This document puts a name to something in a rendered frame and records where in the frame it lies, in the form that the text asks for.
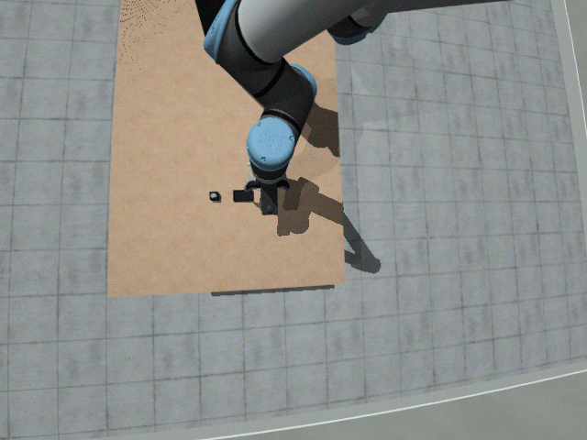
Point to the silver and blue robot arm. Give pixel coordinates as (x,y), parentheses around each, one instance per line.
(248,39)

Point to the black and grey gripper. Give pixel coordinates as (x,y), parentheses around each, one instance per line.
(253,183)

